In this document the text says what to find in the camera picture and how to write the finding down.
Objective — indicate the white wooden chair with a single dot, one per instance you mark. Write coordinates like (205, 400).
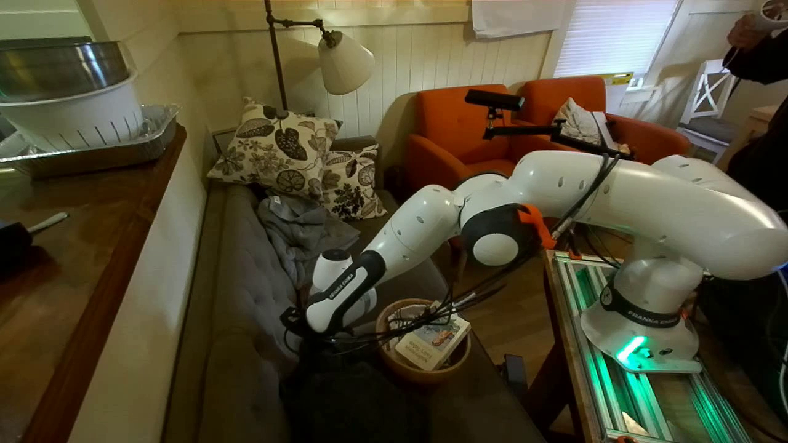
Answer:
(711, 88)

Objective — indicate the large leaf pattern pillow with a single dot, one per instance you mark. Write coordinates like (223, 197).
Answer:
(275, 148)

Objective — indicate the small leaf pattern pillow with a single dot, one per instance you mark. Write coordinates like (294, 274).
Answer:
(350, 186)

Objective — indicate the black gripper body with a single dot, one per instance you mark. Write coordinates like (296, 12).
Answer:
(303, 327)

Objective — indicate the metal baking tray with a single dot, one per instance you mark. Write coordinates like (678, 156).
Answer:
(100, 151)

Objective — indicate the white window blind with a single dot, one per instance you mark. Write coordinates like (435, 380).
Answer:
(616, 38)

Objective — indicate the dark wooden counter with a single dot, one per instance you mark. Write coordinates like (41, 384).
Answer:
(58, 285)

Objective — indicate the patterned cloth on armchair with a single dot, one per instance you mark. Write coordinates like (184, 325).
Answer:
(585, 124)

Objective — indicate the round wooden bowl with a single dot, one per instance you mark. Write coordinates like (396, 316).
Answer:
(396, 353)

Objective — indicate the brown tufted sofa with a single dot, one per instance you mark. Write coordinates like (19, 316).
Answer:
(238, 296)

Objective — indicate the person in dark clothes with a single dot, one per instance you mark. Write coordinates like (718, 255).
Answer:
(764, 156)

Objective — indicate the dark grey blanket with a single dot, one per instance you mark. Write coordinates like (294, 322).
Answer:
(353, 401)

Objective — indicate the white hanging sheet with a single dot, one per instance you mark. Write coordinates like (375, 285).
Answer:
(518, 15)

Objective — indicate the white mug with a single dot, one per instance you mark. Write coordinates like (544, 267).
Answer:
(771, 12)

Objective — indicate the floor lamp white shade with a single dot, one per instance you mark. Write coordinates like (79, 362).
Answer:
(347, 61)

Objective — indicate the steel mixing bowl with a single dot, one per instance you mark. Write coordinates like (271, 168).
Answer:
(58, 70)

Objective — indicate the aluminium frame robot table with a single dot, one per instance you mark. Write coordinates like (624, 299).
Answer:
(608, 384)

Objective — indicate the black camera on stand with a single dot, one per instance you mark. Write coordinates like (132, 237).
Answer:
(526, 130)

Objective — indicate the bystander hand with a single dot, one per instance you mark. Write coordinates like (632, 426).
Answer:
(746, 32)

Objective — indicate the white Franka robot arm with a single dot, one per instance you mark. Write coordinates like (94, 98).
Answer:
(656, 204)

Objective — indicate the orange armchair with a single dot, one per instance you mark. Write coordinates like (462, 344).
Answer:
(446, 130)
(649, 135)

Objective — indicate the light grey blanket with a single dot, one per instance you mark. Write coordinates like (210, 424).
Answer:
(303, 229)

